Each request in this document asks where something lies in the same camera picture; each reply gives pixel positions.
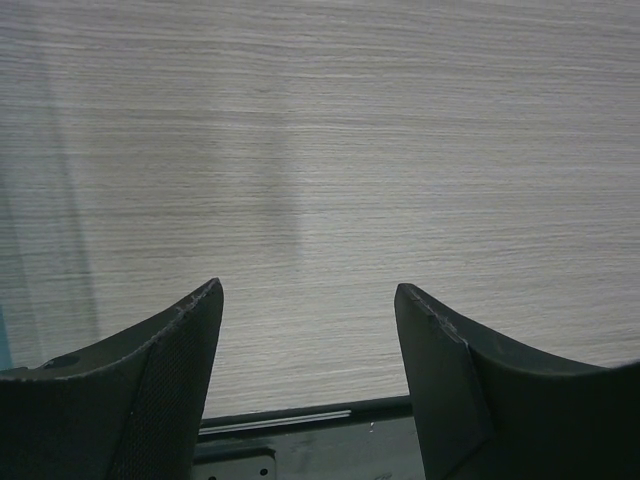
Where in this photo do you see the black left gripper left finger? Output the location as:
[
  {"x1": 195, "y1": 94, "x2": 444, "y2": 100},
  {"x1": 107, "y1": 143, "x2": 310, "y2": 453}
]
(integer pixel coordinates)
[{"x1": 1, "y1": 278, "x2": 223, "y2": 479}]

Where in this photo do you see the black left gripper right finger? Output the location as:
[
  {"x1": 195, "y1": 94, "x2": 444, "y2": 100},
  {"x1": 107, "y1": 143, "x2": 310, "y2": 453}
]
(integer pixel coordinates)
[{"x1": 394, "y1": 283, "x2": 639, "y2": 479}]

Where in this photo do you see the blue transparent plastic bin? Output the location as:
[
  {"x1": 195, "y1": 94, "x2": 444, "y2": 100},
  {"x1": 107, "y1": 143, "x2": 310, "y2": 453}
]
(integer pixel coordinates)
[{"x1": 0, "y1": 308, "x2": 13, "y2": 371}]

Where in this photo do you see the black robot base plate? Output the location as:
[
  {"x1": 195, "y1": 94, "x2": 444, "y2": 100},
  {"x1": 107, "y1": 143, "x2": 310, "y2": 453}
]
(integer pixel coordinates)
[{"x1": 191, "y1": 396, "x2": 425, "y2": 480}]

